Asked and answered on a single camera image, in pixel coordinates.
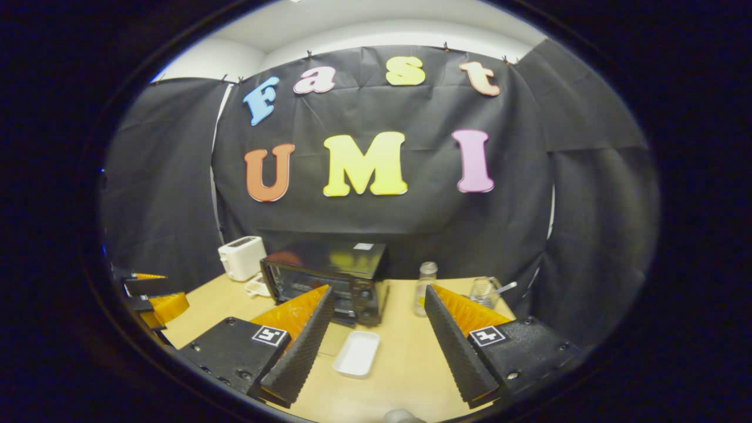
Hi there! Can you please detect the clear bottle yellow label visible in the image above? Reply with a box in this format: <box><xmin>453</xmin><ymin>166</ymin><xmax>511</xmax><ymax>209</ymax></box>
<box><xmin>414</xmin><ymin>262</ymin><xmax>438</xmax><ymax>318</ymax></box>

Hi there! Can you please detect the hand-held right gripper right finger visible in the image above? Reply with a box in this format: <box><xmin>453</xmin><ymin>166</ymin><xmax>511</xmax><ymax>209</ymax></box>
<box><xmin>424</xmin><ymin>284</ymin><xmax>582</xmax><ymax>410</ymax></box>

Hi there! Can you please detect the white toaster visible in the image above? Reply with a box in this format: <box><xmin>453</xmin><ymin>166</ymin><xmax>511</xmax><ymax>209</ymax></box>
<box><xmin>218</xmin><ymin>236</ymin><xmax>267</xmax><ymax>282</ymax></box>

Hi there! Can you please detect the black backdrop cloth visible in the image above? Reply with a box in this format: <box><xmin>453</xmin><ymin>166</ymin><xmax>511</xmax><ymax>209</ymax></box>
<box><xmin>100</xmin><ymin>38</ymin><xmax>660</xmax><ymax>347</ymax></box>

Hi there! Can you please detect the metal mesh holder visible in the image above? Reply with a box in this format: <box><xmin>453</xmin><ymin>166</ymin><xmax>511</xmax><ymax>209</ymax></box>
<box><xmin>469</xmin><ymin>276</ymin><xmax>500</xmax><ymax>310</ymax></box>

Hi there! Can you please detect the white rectangular tray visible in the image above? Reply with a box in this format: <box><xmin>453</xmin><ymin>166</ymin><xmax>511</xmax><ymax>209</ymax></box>
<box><xmin>333</xmin><ymin>330</ymin><xmax>381</xmax><ymax>378</ymax></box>

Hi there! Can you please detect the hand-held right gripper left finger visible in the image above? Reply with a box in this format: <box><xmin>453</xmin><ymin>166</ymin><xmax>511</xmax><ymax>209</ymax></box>
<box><xmin>179</xmin><ymin>285</ymin><xmax>335</xmax><ymax>409</ymax></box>

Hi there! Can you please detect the black electric oven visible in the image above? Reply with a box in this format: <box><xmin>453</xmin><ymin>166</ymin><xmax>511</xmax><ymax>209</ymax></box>
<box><xmin>260</xmin><ymin>242</ymin><xmax>391</xmax><ymax>358</ymax></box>

